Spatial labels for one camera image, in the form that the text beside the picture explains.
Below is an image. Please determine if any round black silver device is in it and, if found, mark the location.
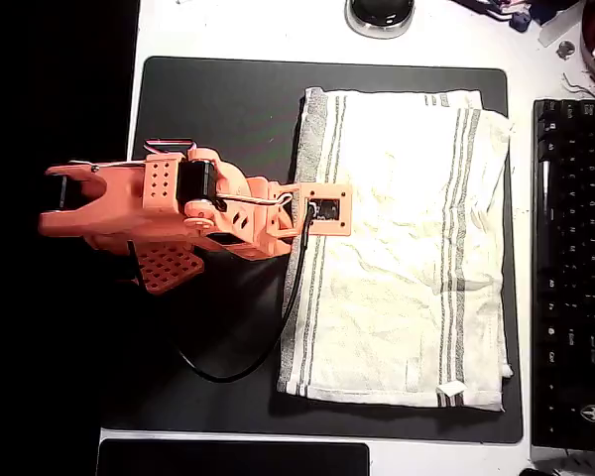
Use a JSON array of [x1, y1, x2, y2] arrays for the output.
[[343, 0, 417, 40]]

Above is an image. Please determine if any white paper scrap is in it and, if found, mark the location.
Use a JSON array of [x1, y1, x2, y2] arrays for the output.
[[538, 6, 588, 49]]

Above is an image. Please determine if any black flat tablet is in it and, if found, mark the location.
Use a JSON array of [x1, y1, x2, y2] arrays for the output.
[[97, 437, 372, 476]]

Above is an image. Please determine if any black desk mat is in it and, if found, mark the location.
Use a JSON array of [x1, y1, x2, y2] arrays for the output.
[[100, 56, 525, 445]]

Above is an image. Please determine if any black camera cable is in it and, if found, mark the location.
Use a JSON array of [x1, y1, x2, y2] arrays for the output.
[[177, 203, 318, 384]]

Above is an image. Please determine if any white striped kitchen towel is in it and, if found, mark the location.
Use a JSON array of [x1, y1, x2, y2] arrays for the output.
[[276, 86, 517, 414]]

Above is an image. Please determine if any black rounded device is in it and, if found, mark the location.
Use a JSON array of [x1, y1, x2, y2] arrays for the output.
[[518, 464, 595, 476]]

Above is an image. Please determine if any black keyboard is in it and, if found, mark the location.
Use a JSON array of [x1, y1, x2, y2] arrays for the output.
[[531, 97, 595, 453]]

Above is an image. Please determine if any thin loose wire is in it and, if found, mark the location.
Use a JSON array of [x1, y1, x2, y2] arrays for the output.
[[560, 72, 595, 101]]

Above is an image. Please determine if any thin white servo wire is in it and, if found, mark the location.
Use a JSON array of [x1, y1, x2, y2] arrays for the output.
[[214, 191, 296, 210]]

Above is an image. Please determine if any bundle of coloured wires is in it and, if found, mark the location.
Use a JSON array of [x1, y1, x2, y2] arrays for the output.
[[450, 0, 584, 34]]

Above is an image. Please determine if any orange framed wrist camera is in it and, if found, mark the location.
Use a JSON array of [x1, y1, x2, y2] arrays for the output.
[[298, 183, 354, 238]]

